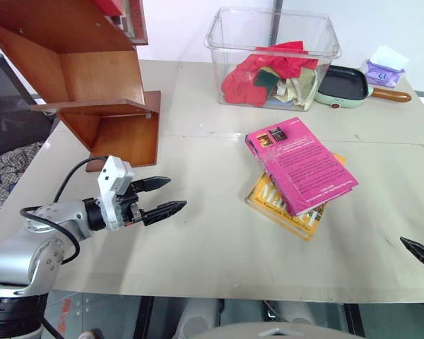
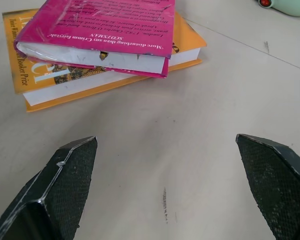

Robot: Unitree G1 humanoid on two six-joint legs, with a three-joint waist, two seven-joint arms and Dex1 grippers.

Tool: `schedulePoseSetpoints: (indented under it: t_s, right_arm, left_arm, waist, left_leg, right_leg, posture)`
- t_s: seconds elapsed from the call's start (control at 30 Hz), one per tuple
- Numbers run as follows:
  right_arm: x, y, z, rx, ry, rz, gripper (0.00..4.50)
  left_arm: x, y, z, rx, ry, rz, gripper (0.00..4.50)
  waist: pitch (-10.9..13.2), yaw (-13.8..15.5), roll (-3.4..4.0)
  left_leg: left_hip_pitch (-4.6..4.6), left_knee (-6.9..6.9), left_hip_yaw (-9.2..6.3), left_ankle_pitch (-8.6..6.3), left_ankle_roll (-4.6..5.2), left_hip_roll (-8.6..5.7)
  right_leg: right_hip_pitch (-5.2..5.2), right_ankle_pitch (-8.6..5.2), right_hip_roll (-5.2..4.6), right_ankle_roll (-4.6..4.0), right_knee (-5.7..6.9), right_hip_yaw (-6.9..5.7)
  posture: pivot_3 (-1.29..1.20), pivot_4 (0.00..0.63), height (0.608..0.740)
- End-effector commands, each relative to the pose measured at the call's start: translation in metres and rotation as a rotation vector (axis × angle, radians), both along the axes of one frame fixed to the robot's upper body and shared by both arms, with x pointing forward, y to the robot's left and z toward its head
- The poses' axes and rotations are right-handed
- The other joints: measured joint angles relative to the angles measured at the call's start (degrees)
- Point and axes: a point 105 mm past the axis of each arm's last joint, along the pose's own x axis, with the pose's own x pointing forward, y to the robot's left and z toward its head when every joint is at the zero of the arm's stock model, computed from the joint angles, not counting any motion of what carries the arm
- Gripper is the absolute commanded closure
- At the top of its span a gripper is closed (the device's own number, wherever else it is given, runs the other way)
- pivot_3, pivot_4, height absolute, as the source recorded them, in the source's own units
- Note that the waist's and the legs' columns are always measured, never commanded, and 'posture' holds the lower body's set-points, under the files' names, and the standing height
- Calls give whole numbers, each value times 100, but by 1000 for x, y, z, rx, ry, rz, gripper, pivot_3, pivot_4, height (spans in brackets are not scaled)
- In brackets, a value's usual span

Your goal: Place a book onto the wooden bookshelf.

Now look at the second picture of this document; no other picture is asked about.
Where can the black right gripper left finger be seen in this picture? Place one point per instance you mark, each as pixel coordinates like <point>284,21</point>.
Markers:
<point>52,190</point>

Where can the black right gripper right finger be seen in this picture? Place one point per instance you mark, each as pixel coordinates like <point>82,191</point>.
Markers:
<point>277,185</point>

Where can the orange hardcover book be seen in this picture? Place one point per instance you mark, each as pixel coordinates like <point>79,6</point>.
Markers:
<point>65,82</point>

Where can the pink hardcover book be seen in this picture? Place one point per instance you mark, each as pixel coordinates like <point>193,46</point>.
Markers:
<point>102,30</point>

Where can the mint green device red button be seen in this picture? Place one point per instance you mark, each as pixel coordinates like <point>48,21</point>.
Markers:
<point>287,6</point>

